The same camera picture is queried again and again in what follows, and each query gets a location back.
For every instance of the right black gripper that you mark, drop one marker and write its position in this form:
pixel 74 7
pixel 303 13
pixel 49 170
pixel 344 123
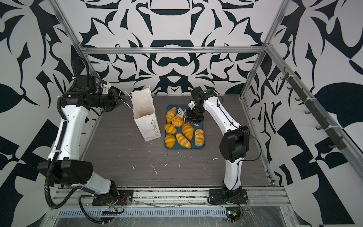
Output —
pixel 188 117

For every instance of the teal plastic tray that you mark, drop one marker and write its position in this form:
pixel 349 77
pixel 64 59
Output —
pixel 179 130

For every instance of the small electronics board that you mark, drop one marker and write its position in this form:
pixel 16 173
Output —
pixel 235 215

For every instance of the fake croissant middle left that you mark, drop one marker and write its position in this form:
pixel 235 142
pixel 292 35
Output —
pixel 170 128

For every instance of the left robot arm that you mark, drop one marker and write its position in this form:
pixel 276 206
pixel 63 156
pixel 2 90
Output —
pixel 64 165

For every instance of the white paper gift bag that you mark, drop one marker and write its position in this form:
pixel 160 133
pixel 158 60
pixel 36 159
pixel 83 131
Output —
pixel 144 113

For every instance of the round knotted fake bread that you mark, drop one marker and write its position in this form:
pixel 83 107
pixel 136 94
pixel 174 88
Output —
pixel 177 121

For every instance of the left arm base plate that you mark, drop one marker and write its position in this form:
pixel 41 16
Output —
pixel 113 198

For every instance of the fake croissant bottom centre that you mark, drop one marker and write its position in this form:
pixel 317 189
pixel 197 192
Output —
pixel 183 141

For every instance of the aluminium cage frame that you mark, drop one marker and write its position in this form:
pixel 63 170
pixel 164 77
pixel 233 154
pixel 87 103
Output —
pixel 352 153

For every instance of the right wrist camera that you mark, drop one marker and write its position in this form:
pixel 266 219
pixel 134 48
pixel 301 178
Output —
pixel 191 104

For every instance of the flaky fake pastry right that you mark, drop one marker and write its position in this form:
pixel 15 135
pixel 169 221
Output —
pixel 199 137

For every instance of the fake croissant bottom left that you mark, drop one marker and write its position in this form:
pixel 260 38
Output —
pixel 170 141

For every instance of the black hook rack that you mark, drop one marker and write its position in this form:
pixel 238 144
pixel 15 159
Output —
pixel 316 109

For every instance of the aluminium front rail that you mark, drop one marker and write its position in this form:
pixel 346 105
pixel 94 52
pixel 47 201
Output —
pixel 197 197

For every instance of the fake croissant top left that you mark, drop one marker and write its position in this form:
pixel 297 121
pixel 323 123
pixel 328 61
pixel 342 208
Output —
pixel 171 114

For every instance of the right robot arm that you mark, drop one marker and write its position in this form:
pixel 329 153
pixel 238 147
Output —
pixel 236 138

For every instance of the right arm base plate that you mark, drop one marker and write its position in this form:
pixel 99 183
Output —
pixel 223 196

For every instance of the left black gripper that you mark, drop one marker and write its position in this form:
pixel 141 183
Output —
pixel 115 100

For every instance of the fake croissant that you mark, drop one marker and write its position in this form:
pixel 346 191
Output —
pixel 170 128
pixel 188 131
pixel 170 141
pixel 171 114
pixel 183 141

